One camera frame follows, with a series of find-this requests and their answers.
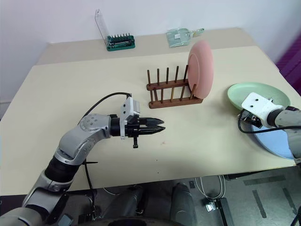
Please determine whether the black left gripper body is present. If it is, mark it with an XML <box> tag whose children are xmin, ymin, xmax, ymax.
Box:
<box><xmin>124</xmin><ymin>115</ymin><xmax>144</xmax><ymax>149</ymax></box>

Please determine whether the green plate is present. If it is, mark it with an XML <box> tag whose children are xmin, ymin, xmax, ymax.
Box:
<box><xmin>227</xmin><ymin>81</ymin><xmax>291</xmax><ymax>112</ymax></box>

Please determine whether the dark rounded shape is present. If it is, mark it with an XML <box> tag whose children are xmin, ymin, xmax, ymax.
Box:
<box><xmin>171</xmin><ymin>182</ymin><xmax>197</xmax><ymax>226</ymax></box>

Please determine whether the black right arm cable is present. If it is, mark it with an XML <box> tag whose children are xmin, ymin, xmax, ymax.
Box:
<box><xmin>237</xmin><ymin>116</ymin><xmax>301</xmax><ymax>134</ymax></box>

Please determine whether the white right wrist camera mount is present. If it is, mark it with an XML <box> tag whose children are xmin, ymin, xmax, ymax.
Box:
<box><xmin>241</xmin><ymin>92</ymin><xmax>284</xmax><ymax>123</ymax></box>

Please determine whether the black cable under arm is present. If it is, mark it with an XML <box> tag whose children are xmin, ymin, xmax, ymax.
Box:
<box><xmin>82</xmin><ymin>160</ymin><xmax>99</xmax><ymax>192</ymax></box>

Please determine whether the purple object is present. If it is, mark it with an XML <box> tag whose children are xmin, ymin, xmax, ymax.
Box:
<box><xmin>274</xmin><ymin>37</ymin><xmax>301</xmax><ymax>88</ymax></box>

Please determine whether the blue plate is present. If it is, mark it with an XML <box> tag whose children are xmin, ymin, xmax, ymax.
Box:
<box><xmin>247</xmin><ymin>122</ymin><xmax>297</xmax><ymax>161</ymax></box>

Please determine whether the green screwdriver bit set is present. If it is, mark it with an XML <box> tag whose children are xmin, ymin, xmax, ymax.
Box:
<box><xmin>95</xmin><ymin>8</ymin><xmax>136</xmax><ymax>52</ymax></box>

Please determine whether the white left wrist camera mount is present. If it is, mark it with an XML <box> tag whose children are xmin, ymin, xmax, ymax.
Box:
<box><xmin>119</xmin><ymin>96</ymin><xmax>142</xmax><ymax>140</ymax></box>

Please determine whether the small grey plug adapter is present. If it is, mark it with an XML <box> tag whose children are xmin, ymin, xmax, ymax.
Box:
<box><xmin>202</xmin><ymin>199</ymin><xmax>218</xmax><ymax>212</ymax></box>

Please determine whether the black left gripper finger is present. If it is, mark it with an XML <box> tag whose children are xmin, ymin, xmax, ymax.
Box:
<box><xmin>140</xmin><ymin>126</ymin><xmax>166</xmax><ymax>136</ymax></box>
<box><xmin>140</xmin><ymin>117</ymin><xmax>165</xmax><ymax>126</ymax></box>

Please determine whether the clear plastic bag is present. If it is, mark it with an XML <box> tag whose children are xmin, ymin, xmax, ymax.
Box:
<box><xmin>166</xmin><ymin>27</ymin><xmax>205</xmax><ymax>48</ymax></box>

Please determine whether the wooden dish rack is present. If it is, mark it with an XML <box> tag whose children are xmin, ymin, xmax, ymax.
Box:
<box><xmin>145</xmin><ymin>65</ymin><xmax>203</xmax><ymax>109</ymax></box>

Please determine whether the white cable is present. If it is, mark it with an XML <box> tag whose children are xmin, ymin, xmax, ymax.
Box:
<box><xmin>194</xmin><ymin>174</ymin><xmax>226</xmax><ymax>201</ymax></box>

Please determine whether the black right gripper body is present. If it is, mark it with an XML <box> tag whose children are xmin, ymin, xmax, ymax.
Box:
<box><xmin>246</xmin><ymin>113</ymin><xmax>263</xmax><ymax>129</ymax></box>

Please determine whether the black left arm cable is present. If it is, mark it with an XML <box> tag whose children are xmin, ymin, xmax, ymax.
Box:
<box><xmin>77</xmin><ymin>92</ymin><xmax>132</xmax><ymax>125</ymax></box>

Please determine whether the pink plate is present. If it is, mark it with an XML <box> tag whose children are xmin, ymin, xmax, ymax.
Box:
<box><xmin>187</xmin><ymin>40</ymin><xmax>215</xmax><ymax>101</ymax></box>

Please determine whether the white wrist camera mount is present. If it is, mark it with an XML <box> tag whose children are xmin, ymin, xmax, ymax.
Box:
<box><xmin>119</xmin><ymin>96</ymin><xmax>142</xmax><ymax>140</ymax></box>
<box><xmin>241</xmin><ymin>92</ymin><xmax>284</xmax><ymax>123</ymax></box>

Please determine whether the black table leg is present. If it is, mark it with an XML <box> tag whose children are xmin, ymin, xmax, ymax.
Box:
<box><xmin>217</xmin><ymin>197</ymin><xmax>236</xmax><ymax>226</ymax></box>

